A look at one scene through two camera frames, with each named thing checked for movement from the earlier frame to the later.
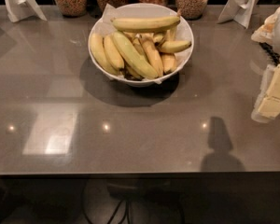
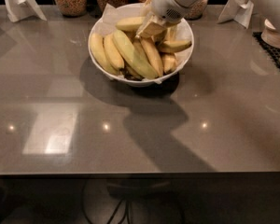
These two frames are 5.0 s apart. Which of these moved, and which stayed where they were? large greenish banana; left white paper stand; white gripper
Moved: white gripper
Stayed: left white paper stand; large greenish banana
